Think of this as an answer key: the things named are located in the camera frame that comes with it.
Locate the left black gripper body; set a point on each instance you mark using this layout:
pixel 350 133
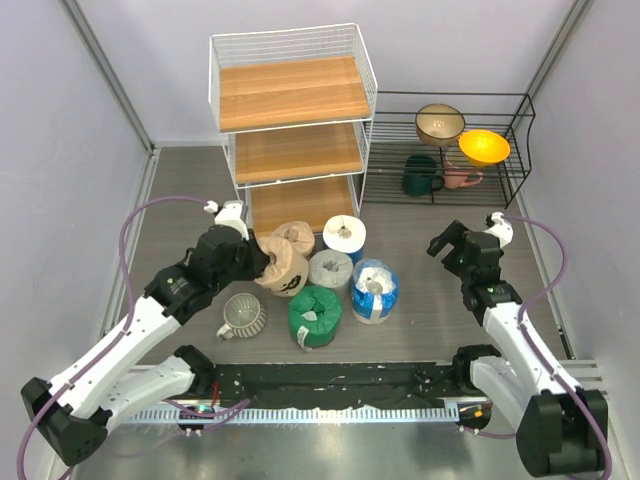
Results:
pixel 237 272

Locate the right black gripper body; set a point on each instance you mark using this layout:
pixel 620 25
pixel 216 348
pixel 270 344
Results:
pixel 467 276

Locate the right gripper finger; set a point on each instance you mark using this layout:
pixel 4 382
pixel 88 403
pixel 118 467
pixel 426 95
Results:
pixel 453 262
pixel 452 235

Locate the brown paper roll with cartoon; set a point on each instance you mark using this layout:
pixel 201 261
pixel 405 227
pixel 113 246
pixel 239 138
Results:
pixel 287 271

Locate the white roll blue wrapper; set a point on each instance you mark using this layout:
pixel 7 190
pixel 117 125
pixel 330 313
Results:
pixel 345 234

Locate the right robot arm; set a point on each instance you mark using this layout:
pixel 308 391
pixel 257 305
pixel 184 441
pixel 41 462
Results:
pixel 560 426

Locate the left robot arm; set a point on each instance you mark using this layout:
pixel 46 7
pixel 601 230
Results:
pixel 76 410

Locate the grey ribbed mug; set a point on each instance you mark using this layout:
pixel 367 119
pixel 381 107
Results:
pixel 244 317

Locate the pink mug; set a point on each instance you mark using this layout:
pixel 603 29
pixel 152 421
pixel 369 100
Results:
pixel 458 173

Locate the dark green mug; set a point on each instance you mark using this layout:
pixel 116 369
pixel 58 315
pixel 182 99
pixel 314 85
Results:
pixel 421 176

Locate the grey paper towel roll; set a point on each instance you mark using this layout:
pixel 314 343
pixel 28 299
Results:
pixel 330 269

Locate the green wrapped paper roll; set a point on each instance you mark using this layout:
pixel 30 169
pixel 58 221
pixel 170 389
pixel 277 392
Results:
pixel 314 316

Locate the blue white plastic-wrapped roll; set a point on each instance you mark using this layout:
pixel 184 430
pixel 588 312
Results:
pixel 374 291

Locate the yellow bowl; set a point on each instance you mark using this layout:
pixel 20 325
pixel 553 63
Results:
pixel 484 147

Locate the brown glass bowl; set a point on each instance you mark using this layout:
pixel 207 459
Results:
pixel 439 125

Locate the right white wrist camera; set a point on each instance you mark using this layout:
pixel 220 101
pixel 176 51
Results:
pixel 499 227

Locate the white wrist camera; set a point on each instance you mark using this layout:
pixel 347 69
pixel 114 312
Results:
pixel 231 214
pixel 499 227

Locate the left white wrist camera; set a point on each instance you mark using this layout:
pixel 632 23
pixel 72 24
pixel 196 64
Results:
pixel 231 214

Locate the black wire rack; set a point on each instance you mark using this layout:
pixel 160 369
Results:
pixel 394 139

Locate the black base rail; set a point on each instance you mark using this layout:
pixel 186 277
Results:
pixel 335 386

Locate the slotted cable duct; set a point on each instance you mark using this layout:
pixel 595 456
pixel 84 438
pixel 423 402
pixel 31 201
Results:
pixel 166 414

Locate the white wire wooden shelf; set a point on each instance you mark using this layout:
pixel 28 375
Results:
pixel 295 111

